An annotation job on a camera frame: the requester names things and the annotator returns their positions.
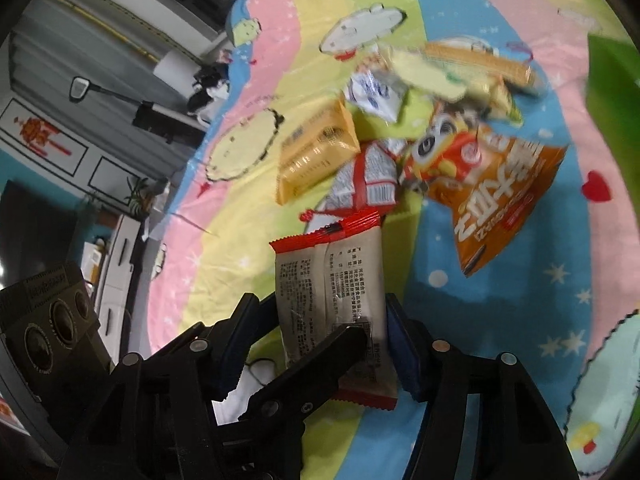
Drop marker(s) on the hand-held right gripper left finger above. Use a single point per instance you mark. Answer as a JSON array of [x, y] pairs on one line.
[[235, 355]]

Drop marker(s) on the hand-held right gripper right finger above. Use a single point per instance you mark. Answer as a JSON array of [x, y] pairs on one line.
[[402, 350]]

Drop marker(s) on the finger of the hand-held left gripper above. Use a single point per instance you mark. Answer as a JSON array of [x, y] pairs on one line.
[[320, 360]]

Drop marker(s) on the beige snack packet red ends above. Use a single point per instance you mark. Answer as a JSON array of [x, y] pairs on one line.
[[320, 280]]

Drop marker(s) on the orange cartoon chip bag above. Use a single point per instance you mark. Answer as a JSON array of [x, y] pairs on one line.
[[500, 185]]

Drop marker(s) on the yellow-orange snack packet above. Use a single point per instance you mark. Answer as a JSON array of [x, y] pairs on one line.
[[315, 150]]

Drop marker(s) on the green box white lining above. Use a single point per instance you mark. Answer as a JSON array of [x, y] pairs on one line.
[[615, 90]]

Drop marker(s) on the dark television screen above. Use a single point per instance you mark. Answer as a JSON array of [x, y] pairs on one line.
[[30, 230]]

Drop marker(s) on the white cabinet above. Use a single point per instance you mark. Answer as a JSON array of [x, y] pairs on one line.
[[120, 260]]

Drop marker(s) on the pastel striped printed blanket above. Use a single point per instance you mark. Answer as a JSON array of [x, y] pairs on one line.
[[500, 310]]

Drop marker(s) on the potted plant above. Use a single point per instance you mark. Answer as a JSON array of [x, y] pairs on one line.
[[140, 197]]

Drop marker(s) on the red and white snack packet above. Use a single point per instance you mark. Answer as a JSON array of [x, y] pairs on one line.
[[365, 180]]

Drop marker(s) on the black stand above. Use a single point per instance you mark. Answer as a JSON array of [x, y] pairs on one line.
[[160, 122]]

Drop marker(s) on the small mirror on stick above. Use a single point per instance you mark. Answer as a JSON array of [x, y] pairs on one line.
[[78, 89]]

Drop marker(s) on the blue and white snack packet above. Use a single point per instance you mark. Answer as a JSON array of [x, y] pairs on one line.
[[372, 92]]

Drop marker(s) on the black and white cloth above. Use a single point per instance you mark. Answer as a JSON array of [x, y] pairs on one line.
[[210, 87]]

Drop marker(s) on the waffle-print wafer packet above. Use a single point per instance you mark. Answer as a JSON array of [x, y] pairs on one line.
[[480, 60]]

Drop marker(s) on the red wall decoration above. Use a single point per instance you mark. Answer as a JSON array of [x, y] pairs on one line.
[[37, 132]]

